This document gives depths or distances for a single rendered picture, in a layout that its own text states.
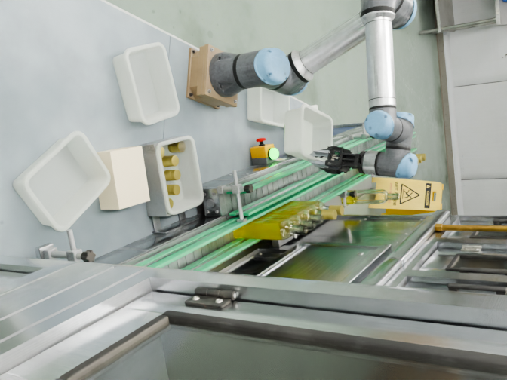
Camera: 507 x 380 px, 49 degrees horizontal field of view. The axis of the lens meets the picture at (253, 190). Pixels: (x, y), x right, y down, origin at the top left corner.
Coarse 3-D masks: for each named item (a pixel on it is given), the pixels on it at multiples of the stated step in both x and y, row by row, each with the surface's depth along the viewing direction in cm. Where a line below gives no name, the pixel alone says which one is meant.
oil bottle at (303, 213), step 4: (272, 212) 191; (276, 212) 190; (280, 212) 189; (284, 212) 188; (288, 212) 187; (292, 212) 187; (296, 212) 186; (300, 212) 185; (304, 212) 186; (308, 212) 187; (300, 216) 184; (304, 216) 184
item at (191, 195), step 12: (168, 144) 177; (192, 144) 176; (180, 156) 180; (192, 156) 178; (168, 168) 177; (180, 168) 181; (192, 168) 179; (180, 180) 182; (192, 180) 180; (180, 192) 182; (192, 192) 181; (168, 204) 166; (180, 204) 176; (192, 204) 176
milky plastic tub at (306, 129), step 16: (288, 112) 183; (304, 112) 186; (320, 112) 188; (288, 128) 182; (304, 128) 194; (320, 128) 197; (288, 144) 181; (304, 144) 193; (320, 144) 197; (320, 160) 187
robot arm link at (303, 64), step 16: (352, 16) 176; (400, 16) 166; (336, 32) 177; (352, 32) 174; (320, 48) 180; (336, 48) 178; (304, 64) 184; (320, 64) 183; (288, 80) 185; (304, 80) 187
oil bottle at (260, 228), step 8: (248, 224) 182; (256, 224) 180; (264, 224) 179; (272, 224) 177; (280, 224) 175; (288, 224) 176; (240, 232) 185; (248, 232) 183; (256, 232) 181; (264, 232) 179; (272, 232) 177; (280, 232) 176; (288, 232) 175
